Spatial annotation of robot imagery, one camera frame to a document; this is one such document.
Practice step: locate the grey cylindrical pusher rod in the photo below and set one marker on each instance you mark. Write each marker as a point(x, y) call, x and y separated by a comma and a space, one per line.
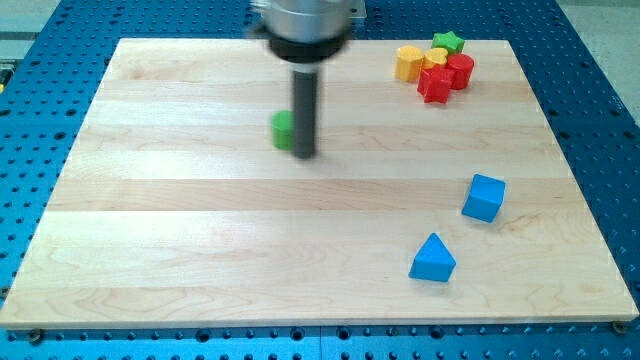
point(304, 96)

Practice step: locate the green cylinder block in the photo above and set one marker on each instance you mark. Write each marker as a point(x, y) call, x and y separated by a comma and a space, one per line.
point(282, 130)

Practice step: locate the yellow hexagon block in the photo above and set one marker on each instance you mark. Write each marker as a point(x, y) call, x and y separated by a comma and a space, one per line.
point(408, 63)

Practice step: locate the red star block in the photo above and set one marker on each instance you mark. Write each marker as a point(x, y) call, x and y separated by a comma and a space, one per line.
point(435, 84)

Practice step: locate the yellow heart block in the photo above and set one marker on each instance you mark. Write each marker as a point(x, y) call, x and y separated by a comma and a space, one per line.
point(435, 56)

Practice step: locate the green star block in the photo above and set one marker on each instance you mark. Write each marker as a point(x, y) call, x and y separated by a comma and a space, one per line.
point(449, 41)

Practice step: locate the red cylinder block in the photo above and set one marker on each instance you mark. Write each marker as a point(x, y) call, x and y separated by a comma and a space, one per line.
point(462, 66)

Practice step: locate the wooden board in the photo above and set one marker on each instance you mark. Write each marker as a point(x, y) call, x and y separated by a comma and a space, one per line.
point(175, 210)

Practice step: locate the blue cube block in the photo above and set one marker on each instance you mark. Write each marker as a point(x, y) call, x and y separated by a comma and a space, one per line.
point(485, 198)

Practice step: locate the blue triangle block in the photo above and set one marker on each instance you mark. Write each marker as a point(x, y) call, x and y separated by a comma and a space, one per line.
point(433, 261)

